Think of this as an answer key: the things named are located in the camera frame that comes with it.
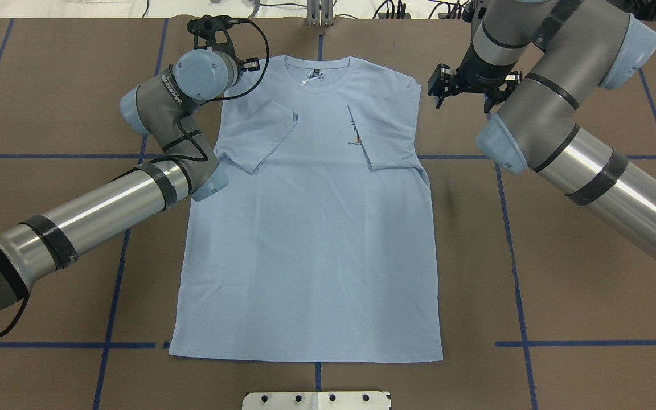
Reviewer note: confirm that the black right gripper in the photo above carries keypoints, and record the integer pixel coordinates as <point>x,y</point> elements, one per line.
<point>479,81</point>

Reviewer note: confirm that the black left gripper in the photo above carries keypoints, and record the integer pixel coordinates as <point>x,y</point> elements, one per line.
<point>251,64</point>

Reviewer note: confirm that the light blue t-shirt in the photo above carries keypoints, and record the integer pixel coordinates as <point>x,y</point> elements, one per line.
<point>321,248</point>

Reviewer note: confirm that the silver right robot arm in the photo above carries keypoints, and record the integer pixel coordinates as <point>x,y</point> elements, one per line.
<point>536,63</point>

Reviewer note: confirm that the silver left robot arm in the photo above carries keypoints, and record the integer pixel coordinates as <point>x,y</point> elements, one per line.
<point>164,108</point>

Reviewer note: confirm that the grey aluminium frame post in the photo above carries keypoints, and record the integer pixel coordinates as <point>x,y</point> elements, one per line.
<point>320,13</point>

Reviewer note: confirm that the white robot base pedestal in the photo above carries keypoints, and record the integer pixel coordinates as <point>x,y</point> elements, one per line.
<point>370,399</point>

